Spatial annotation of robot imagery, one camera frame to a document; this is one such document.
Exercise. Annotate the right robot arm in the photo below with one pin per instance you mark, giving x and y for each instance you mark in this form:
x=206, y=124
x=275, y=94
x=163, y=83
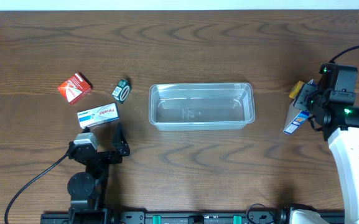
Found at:
x=339, y=122

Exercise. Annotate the red Panadol box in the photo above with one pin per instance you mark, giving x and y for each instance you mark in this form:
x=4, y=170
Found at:
x=75, y=88

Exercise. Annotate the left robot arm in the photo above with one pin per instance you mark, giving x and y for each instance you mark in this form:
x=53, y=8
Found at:
x=88, y=189

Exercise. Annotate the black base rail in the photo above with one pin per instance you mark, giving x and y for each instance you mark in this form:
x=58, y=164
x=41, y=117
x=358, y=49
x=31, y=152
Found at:
x=254, y=214

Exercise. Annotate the white Panadol box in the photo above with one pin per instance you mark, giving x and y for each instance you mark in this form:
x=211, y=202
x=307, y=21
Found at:
x=99, y=115

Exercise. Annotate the yellow medicine box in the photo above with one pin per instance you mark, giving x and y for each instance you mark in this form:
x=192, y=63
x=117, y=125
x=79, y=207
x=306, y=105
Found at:
x=295, y=89

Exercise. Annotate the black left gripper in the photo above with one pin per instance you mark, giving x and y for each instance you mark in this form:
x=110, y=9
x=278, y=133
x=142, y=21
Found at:
x=122, y=148

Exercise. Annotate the blue KoolFever box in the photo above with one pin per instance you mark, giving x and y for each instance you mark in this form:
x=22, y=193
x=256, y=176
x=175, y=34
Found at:
x=298, y=112

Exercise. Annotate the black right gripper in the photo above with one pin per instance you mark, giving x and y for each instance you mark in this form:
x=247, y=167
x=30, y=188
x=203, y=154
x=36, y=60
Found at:
x=305, y=98

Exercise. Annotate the small dark green box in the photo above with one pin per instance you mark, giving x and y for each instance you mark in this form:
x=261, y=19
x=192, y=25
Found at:
x=121, y=91

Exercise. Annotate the clear plastic container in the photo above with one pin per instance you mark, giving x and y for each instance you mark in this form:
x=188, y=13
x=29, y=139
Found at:
x=201, y=106

